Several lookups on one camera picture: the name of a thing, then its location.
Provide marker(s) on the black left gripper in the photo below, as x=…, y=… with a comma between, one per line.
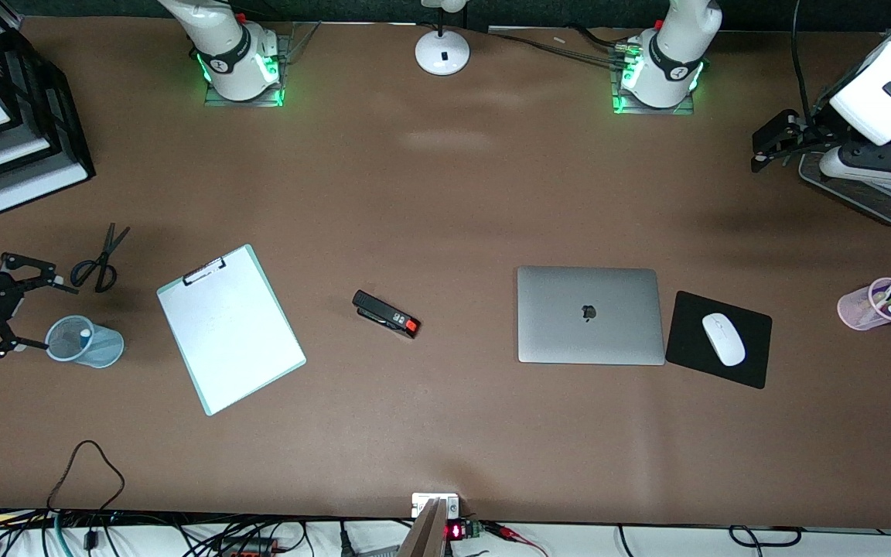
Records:
x=815, y=129

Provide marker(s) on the blue marker white cap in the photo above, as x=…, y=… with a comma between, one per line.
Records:
x=86, y=333

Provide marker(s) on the silver laptop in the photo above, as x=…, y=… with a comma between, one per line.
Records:
x=554, y=325

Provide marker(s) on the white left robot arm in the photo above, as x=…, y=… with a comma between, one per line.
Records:
x=670, y=54

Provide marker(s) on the blue mesh pen cup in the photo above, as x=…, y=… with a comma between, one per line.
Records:
x=105, y=348

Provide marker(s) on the black scissors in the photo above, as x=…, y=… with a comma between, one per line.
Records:
x=104, y=261

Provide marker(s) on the black stacked document tray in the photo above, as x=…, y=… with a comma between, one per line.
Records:
x=59, y=155

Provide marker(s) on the pink translucent pen cup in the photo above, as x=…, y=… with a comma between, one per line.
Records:
x=855, y=309

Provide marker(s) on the white computer mouse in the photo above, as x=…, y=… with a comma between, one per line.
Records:
x=724, y=339

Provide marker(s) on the black mouse pad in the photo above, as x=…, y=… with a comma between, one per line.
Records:
x=685, y=348

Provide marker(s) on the green clipboard with white paper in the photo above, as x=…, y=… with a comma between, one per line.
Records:
x=244, y=348

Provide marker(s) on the grey hub orange ports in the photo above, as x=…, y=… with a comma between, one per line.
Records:
x=248, y=548

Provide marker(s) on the white round lamp base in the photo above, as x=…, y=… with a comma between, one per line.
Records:
x=442, y=52

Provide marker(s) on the black stapler orange tip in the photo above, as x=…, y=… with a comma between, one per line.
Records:
x=384, y=313

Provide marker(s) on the circuit board red display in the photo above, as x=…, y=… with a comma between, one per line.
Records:
x=461, y=531

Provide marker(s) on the white mounting bracket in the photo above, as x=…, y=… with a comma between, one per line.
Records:
x=421, y=501

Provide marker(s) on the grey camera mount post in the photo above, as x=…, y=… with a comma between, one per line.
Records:
x=422, y=538

